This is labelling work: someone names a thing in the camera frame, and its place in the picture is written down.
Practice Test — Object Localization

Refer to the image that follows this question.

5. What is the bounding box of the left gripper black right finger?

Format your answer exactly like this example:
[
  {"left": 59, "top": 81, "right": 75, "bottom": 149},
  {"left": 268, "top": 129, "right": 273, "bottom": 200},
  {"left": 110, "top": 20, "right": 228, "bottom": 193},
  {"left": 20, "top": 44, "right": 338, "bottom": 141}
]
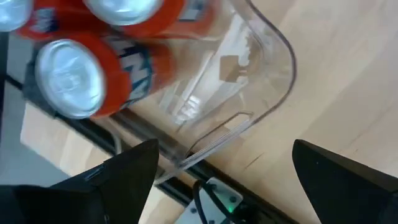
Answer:
[{"left": 292, "top": 139, "right": 398, "bottom": 224}]

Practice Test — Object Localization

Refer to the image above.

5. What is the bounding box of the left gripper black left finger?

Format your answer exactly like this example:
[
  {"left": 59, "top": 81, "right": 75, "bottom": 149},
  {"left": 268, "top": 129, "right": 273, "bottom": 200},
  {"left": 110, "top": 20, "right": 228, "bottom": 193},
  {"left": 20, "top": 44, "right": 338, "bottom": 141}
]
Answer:
[{"left": 0, "top": 139, "right": 160, "bottom": 224}]

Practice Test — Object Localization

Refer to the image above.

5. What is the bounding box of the red soda can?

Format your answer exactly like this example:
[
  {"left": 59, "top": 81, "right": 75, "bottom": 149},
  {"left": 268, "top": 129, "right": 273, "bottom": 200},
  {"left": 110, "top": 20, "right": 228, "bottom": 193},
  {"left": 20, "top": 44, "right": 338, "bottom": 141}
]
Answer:
[
  {"left": 82, "top": 0, "right": 218, "bottom": 40},
  {"left": 0, "top": 0, "right": 60, "bottom": 41},
  {"left": 34, "top": 30, "right": 175, "bottom": 121}
]

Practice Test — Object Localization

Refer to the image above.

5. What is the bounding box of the silver metal mounting plate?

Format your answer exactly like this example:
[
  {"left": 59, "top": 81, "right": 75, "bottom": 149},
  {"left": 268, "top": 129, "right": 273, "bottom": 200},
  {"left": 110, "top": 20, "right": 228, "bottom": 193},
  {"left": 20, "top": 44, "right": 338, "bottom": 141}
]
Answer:
[{"left": 174, "top": 177, "right": 245, "bottom": 224}]

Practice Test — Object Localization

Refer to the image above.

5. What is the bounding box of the clear plastic bin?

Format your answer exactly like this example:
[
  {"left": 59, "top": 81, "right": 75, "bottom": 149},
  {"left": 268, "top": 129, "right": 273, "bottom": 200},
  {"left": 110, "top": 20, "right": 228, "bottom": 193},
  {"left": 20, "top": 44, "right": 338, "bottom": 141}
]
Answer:
[{"left": 23, "top": 0, "right": 297, "bottom": 184}]

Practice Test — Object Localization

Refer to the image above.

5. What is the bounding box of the black cable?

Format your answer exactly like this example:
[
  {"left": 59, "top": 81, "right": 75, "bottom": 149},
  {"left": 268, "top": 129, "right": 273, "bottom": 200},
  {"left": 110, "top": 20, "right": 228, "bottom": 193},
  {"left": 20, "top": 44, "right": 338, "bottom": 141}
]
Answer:
[{"left": 192, "top": 179, "right": 249, "bottom": 224}]

